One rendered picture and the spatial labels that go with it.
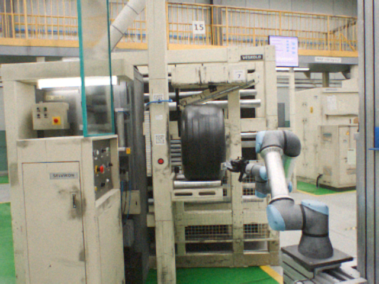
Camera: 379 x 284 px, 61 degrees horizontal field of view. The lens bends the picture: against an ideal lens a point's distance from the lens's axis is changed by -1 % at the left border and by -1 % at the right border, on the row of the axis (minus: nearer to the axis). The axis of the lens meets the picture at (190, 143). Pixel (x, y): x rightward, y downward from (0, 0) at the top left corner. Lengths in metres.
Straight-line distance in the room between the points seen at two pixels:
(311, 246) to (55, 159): 1.30
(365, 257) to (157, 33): 1.86
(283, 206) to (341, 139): 5.11
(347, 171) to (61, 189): 5.64
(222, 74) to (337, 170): 4.32
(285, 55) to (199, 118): 4.26
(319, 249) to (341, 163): 5.09
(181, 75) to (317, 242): 1.65
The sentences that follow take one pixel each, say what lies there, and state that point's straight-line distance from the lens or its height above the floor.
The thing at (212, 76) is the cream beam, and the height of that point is 1.70.
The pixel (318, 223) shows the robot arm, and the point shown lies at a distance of 1.55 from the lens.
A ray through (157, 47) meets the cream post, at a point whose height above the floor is 1.88.
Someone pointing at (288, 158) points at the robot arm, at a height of 1.12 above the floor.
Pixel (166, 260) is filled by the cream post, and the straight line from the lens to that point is 2.56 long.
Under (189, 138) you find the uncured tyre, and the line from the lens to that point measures 2.15.
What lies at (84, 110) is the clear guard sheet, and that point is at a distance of 1.75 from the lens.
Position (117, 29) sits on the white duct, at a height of 2.11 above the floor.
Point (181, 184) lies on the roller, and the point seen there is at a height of 0.90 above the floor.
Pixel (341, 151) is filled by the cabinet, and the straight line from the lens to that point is 6.59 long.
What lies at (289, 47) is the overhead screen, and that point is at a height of 2.68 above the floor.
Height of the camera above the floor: 1.31
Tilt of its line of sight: 3 degrees down
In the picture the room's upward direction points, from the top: 2 degrees counter-clockwise
